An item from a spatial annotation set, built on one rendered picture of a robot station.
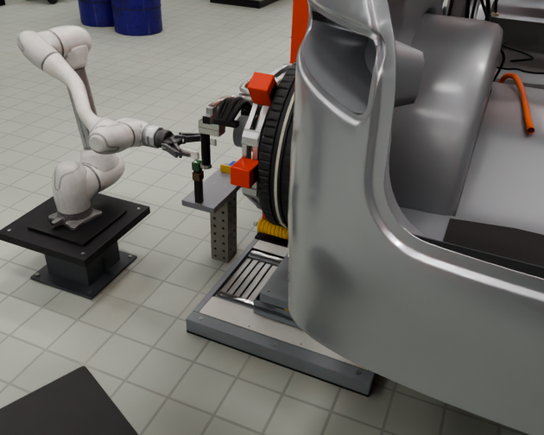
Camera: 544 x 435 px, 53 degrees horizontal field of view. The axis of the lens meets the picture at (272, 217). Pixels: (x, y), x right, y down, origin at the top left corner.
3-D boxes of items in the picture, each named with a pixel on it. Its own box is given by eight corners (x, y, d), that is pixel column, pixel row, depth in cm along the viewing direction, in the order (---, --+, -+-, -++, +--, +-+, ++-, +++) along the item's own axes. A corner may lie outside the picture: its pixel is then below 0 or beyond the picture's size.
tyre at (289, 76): (351, 224, 242) (306, 254, 182) (301, 212, 250) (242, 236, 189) (384, 73, 228) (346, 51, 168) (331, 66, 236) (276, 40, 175)
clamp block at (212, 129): (219, 137, 202) (218, 123, 199) (198, 133, 205) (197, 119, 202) (225, 132, 206) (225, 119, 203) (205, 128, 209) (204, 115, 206)
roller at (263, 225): (318, 251, 214) (319, 239, 211) (250, 232, 224) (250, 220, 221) (323, 243, 219) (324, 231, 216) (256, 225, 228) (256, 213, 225)
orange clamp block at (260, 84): (272, 107, 188) (267, 91, 180) (251, 103, 190) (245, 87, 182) (279, 91, 190) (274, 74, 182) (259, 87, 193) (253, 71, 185)
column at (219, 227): (228, 262, 285) (227, 193, 263) (211, 258, 289) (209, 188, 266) (237, 253, 293) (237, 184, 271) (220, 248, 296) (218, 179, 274)
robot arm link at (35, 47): (43, 52, 218) (69, 45, 228) (10, 25, 220) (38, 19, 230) (38, 78, 226) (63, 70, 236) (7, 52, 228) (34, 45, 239)
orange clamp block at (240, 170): (260, 178, 194) (249, 189, 187) (240, 173, 196) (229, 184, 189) (261, 160, 190) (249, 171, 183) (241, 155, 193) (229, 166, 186)
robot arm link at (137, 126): (154, 145, 225) (136, 152, 214) (124, 138, 230) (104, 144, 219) (155, 119, 221) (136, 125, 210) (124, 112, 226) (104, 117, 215)
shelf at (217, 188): (213, 214, 247) (213, 208, 245) (181, 205, 252) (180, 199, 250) (255, 174, 280) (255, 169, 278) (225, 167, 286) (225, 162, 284)
